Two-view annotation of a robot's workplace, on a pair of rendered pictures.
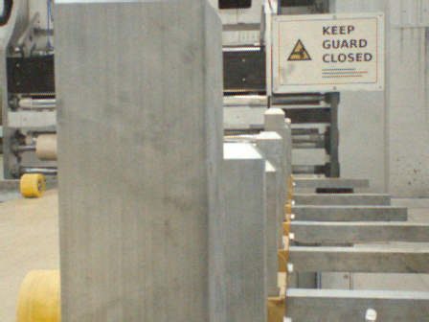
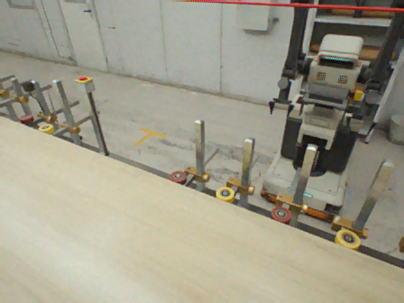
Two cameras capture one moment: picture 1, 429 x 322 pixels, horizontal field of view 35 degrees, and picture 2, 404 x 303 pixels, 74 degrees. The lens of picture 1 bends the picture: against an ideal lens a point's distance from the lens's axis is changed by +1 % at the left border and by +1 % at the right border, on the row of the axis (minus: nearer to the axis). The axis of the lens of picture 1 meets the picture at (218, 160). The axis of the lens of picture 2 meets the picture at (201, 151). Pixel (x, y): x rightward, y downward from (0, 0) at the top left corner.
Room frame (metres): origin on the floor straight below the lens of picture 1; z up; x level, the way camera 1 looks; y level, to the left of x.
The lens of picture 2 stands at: (-1.26, 1.13, 1.75)
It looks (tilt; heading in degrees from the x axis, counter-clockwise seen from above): 36 degrees down; 293
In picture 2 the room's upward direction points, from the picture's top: 1 degrees counter-clockwise
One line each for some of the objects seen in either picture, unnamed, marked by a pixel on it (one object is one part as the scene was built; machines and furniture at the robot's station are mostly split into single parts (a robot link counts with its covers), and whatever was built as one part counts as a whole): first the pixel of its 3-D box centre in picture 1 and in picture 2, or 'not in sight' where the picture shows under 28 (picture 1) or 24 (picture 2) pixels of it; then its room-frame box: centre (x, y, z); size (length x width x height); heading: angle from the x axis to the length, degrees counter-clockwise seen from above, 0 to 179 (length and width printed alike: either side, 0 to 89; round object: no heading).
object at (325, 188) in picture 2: not in sight; (306, 177); (-1.41, -0.88, 0.16); 0.67 x 0.64 x 0.25; 83
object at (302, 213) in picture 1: (287, 212); not in sight; (1.45, -0.15, 0.95); 0.50 x 0.04 x 0.04; 83
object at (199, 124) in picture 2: not in sight; (200, 160); (-0.82, 0.13, 0.91); 0.04 x 0.04 x 0.48; 83
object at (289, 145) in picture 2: not in sight; (319, 131); (-1.42, -0.97, 0.59); 0.55 x 0.34 x 0.83; 173
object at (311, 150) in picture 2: not in sight; (300, 190); (-1.32, 0.19, 0.92); 0.04 x 0.04 x 0.48; 83
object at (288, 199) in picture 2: not in sight; (291, 204); (-1.30, 0.19, 0.83); 0.14 x 0.06 x 0.05; 173
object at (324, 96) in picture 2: not in sight; (324, 104); (-1.38, -0.59, 0.99); 0.28 x 0.16 x 0.22; 173
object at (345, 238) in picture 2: not in sight; (344, 246); (-1.51, 0.36, 0.85); 0.08 x 0.08 x 0.11
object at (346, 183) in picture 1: (290, 182); not in sight; (2.19, -0.24, 0.95); 0.50 x 0.04 x 0.04; 83
